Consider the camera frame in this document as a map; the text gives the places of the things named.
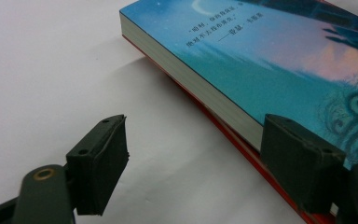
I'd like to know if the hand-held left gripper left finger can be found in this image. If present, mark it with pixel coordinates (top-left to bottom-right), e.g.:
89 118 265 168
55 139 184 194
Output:
65 114 131 217

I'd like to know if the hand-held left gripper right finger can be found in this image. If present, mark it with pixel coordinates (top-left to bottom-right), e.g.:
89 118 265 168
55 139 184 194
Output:
259 113 347 216

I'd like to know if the blue illustrated cover book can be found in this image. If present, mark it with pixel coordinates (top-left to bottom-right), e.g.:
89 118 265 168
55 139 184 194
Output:
118 0 358 171

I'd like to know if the white table cover sheet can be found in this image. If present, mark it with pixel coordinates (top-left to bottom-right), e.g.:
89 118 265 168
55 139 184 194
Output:
0 0 358 224

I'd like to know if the red book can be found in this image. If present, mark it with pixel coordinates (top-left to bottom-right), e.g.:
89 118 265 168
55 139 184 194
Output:
121 34 338 224

